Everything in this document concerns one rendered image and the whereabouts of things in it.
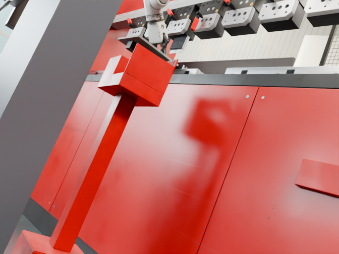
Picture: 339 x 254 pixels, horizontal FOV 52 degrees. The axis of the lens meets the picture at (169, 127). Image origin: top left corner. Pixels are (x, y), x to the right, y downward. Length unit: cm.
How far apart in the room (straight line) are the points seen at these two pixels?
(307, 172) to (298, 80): 29
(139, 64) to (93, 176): 39
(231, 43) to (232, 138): 387
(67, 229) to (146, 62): 59
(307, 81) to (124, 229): 80
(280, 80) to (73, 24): 63
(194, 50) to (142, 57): 405
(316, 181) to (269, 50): 379
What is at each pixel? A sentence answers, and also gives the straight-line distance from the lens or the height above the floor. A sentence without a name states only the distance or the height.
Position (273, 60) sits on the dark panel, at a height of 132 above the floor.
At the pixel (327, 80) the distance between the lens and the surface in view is 105.
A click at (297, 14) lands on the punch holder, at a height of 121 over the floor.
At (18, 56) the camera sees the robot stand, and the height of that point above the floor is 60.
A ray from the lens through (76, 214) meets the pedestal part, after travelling 119.
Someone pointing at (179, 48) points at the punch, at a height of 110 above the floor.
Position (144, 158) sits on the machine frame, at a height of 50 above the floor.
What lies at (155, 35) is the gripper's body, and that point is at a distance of 174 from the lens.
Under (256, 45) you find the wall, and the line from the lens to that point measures 475.
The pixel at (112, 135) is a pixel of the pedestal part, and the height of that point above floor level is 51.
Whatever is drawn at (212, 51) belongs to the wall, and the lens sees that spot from 502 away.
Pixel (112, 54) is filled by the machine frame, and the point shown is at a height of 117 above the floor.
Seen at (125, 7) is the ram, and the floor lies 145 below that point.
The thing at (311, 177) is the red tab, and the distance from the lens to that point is 93.
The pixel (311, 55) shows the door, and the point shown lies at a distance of 436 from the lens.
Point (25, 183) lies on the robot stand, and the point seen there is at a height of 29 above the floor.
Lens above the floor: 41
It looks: 10 degrees up
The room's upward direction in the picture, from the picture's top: 23 degrees clockwise
